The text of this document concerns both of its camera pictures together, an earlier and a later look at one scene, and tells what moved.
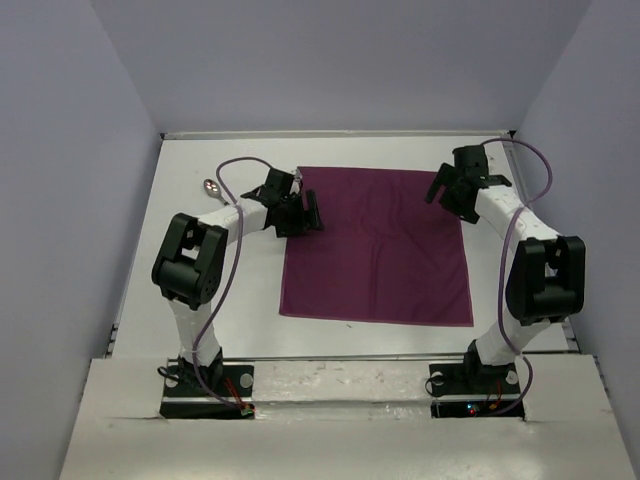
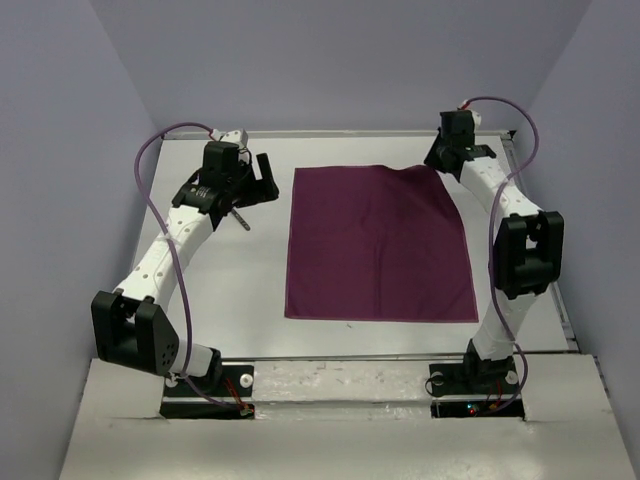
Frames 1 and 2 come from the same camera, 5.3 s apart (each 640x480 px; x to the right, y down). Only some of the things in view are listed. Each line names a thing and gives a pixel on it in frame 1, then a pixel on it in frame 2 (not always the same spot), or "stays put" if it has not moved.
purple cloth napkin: x=385 y=253 stays put
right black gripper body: x=450 y=200 → x=435 y=157
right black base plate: x=460 y=390 stays put
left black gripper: x=306 y=219 → x=263 y=190
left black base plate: x=229 y=397 stays put
